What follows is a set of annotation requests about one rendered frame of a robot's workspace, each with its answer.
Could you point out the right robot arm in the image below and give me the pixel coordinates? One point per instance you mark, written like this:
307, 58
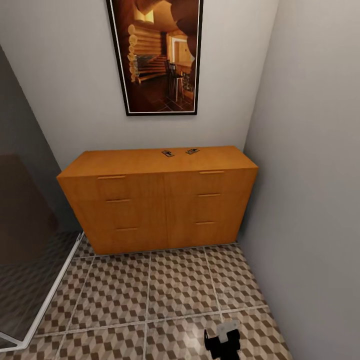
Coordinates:
226, 344

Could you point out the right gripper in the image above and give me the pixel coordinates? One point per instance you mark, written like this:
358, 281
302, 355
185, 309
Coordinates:
218, 349

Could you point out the picture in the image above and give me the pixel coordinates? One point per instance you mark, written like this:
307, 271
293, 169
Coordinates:
158, 51

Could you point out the cabinet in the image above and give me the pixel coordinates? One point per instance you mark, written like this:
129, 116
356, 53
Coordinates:
142, 200

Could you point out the shower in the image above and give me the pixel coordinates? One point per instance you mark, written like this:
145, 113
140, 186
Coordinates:
24, 344

